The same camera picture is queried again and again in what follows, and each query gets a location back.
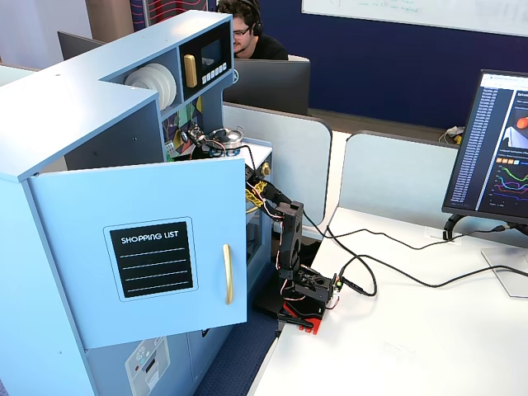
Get silver toy pot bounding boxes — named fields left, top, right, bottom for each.
left=209, top=126, right=247, bottom=153

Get computer monitor with graphs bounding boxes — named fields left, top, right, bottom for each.
left=441, top=68, right=528, bottom=237

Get monitor stand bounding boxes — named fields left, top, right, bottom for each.
left=443, top=213, right=528, bottom=299

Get brown wooden panel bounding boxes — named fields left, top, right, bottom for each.
left=84, top=0, right=135, bottom=45

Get yellow and white object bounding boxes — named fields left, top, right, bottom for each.
left=443, top=125, right=466, bottom=146

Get dark grey monitor back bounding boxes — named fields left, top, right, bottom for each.
left=57, top=31, right=108, bottom=63

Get long black desk cable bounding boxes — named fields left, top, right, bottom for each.
left=337, top=254, right=528, bottom=289

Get white toy plate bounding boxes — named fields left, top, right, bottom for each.
left=143, top=64, right=172, bottom=108
left=125, top=66, right=164, bottom=89
left=154, top=62, right=178, bottom=111

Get black monitor back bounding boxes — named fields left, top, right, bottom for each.
left=223, top=58, right=312, bottom=117

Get light blue desk partition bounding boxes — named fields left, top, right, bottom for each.
left=335, top=130, right=461, bottom=239
left=221, top=101, right=333, bottom=232

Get seated person in black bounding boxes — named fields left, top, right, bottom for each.
left=217, top=0, right=290, bottom=62

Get red blue wavy poster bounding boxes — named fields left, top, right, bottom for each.
left=130, top=0, right=219, bottom=31

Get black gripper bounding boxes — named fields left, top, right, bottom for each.
left=172, top=125, right=220, bottom=163

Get black headphones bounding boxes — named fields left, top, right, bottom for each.
left=242, top=0, right=264, bottom=36

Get looped black cable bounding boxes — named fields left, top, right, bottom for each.
left=326, top=224, right=380, bottom=298

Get gold microwave handle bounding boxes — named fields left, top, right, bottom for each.
left=183, top=54, right=198, bottom=88

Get gold cabinet door handle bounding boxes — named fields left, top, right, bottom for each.
left=222, top=243, right=234, bottom=306

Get blue shopping list cabinet door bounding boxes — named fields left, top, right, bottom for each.
left=26, top=156, right=249, bottom=350

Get black red robot base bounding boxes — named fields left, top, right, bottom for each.
left=252, top=266, right=344, bottom=336

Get whiteboard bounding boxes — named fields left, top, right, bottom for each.
left=300, top=0, right=528, bottom=39

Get blue toy kitchen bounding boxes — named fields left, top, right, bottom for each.
left=0, top=9, right=275, bottom=396

